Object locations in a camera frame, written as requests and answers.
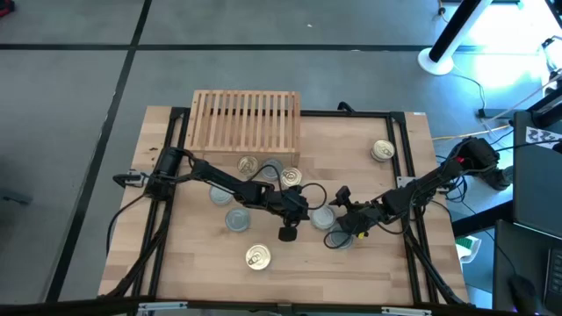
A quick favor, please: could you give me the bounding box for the black desk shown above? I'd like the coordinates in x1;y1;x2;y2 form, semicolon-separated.
491;218;562;316

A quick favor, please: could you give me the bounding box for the black desk panel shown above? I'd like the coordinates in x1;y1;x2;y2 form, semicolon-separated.
511;109;562;241

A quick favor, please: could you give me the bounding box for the Wild Planet salmon can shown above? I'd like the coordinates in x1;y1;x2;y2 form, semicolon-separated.
370;139;396;163
279;166;304;189
244;243;272;269
236;154;260;177

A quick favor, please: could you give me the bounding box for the black keyboard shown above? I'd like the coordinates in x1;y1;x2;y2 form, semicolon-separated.
543;246;562;305

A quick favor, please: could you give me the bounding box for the grey flat floor object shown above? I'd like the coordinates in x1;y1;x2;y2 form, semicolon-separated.
0;188;34;206

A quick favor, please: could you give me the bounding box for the white paper with black tags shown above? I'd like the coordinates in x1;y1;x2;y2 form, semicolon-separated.
524;126;562;150

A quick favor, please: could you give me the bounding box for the black aluminium table frame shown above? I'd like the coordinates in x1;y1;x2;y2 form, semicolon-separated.
126;106;444;308

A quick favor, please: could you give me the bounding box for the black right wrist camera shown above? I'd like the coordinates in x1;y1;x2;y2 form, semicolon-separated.
328;185;353;208

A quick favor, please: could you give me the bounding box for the black cable bundle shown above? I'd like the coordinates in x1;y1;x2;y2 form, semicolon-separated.
103;205;175;302
403;227;471;307

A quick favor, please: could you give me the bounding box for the black computer mouse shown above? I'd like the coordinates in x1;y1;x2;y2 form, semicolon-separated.
508;274;540;313

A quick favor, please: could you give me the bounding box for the black cable tangle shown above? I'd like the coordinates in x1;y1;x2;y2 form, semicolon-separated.
432;173;471;207

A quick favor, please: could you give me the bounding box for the white pole with round base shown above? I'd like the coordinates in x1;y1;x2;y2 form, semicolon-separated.
416;0;495;76

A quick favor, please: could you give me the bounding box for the black crossbar with silver brackets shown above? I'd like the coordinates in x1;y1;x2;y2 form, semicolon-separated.
0;296;562;316

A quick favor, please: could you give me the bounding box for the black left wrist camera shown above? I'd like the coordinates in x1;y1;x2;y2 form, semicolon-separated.
277;222;299;243

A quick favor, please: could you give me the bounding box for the green and white box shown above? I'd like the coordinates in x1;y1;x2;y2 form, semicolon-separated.
454;234;483;265

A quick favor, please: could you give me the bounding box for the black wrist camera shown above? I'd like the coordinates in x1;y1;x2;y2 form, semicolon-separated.
328;185;353;208
277;222;299;243

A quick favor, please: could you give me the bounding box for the wooden slatted shelf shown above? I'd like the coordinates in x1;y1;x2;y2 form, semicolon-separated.
183;90;302;169

